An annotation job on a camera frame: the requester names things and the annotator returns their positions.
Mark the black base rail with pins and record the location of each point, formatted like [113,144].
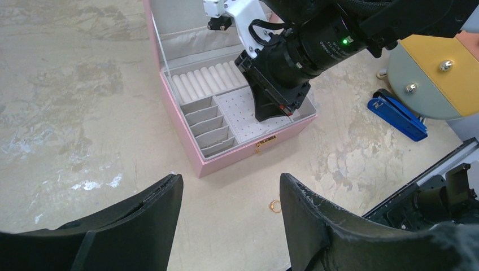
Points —
[447,192]

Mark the white cylinder orange lid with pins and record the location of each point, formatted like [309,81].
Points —
[436,77]

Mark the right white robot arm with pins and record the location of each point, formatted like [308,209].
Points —
[314,36]

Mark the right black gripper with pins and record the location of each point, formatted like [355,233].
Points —
[275,77]

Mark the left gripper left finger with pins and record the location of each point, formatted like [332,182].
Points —
[134,234]

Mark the blue stapler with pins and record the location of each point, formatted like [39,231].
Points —
[395,113]

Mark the pink jewelry box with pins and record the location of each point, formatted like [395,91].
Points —
[205,95]

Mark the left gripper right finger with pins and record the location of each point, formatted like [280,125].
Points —
[324,236]

